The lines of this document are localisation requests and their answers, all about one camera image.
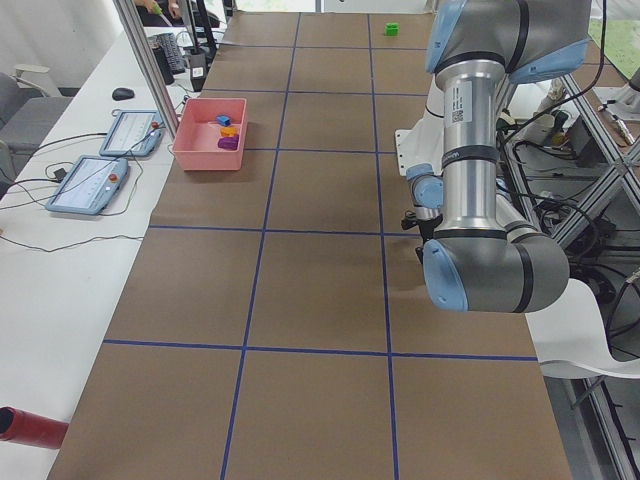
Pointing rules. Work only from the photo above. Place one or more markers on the purple toy block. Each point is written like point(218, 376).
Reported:
point(230, 143)

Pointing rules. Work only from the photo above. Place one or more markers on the orange toy block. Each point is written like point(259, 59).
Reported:
point(229, 131)

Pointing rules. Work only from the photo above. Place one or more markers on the small blue toy block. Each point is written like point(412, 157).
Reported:
point(223, 120)

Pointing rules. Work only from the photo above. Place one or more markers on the green toy block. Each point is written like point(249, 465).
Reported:
point(391, 29)

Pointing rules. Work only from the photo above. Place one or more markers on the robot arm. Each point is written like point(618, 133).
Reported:
point(426, 190)
point(485, 256)

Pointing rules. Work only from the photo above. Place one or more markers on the pink plastic box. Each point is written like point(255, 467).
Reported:
point(195, 145)

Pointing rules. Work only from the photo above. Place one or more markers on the grey teach pendant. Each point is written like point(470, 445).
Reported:
point(89, 186)
point(133, 133)

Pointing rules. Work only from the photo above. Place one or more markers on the black computer mouse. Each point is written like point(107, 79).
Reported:
point(122, 93)

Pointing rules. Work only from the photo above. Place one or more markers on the black keyboard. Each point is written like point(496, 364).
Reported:
point(172, 51)

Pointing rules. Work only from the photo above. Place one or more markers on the white paper roll sheet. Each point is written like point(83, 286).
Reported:
point(570, 341)

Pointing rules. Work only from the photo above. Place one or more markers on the red cylinder bottle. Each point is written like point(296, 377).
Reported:
point(26, 428)

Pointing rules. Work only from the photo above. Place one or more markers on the aluminium frame post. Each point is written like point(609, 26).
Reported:
point(144, 55)

